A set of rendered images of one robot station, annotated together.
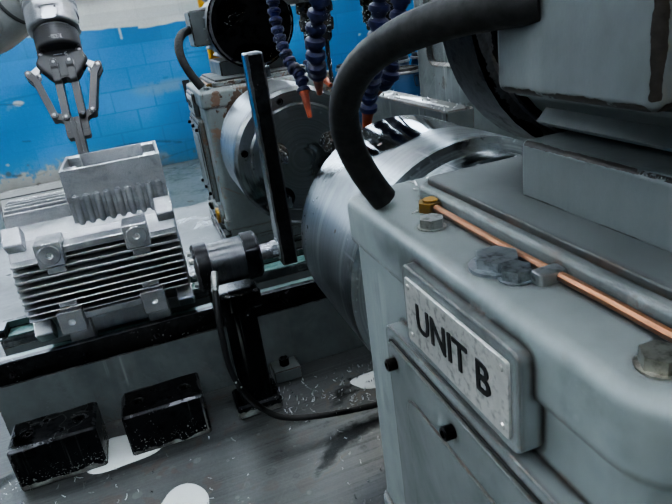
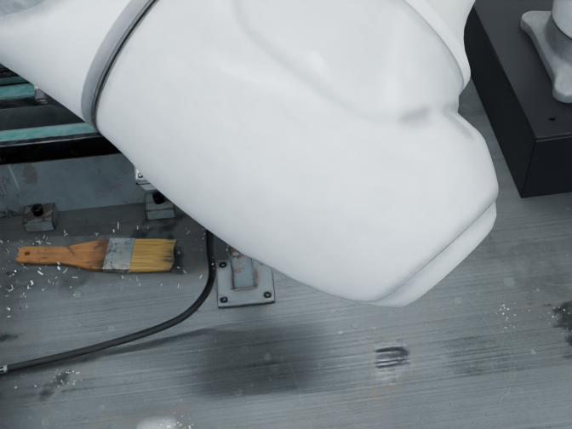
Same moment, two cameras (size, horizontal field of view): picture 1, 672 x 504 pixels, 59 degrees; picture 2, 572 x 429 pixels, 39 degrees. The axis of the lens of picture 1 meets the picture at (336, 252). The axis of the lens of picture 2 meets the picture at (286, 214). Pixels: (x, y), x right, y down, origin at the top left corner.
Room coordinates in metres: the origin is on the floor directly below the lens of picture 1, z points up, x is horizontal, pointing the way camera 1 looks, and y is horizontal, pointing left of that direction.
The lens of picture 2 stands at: (1.52, 0.64, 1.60)
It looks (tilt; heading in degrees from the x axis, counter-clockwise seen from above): 49 degrees down; 195
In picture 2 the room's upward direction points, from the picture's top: 5 degrees counter-clockwise
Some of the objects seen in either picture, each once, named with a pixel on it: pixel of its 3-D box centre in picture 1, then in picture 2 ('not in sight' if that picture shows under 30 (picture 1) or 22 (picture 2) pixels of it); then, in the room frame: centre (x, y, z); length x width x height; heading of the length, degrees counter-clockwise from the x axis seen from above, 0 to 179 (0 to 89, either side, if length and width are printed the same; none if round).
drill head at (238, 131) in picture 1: (284, 144); not in sight; (1.21, 0.07, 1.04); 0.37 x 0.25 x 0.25; 16
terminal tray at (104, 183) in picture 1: (117, 181); not in sight; (0.78, 0.27, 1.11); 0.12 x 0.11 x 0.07; 106
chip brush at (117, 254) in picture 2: not in sight; (96, 254); (0.96, 0.24, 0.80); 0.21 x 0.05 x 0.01; 99
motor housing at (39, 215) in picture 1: (105, 253); not in sight; (0.77, 0.31, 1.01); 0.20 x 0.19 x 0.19; 106
